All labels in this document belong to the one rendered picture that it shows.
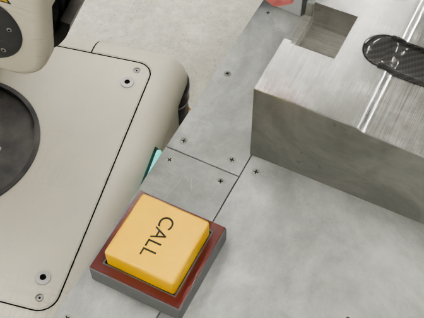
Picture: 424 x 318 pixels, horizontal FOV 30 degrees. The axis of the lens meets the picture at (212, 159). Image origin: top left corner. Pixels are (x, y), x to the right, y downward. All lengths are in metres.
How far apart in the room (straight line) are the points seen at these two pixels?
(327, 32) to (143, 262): 0.26
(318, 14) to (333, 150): 0.13
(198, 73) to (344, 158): 1.19
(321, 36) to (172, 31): 1.22
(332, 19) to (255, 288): 0.24
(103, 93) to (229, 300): 0.85
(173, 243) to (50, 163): 0.76
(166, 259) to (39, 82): 0.90
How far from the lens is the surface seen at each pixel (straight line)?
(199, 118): 0.72
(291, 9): 0.80
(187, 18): 1.93
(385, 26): 0.68
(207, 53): 1.85
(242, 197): 0.67
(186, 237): 0.61
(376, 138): 0.61
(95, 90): 1.43
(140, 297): 0.62
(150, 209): 0.62
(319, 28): 0.71
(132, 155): 1.34
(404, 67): 0.66
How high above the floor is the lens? 1.37
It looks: 55 degrees down
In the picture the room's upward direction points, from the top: 1 degrees counter-clockwise
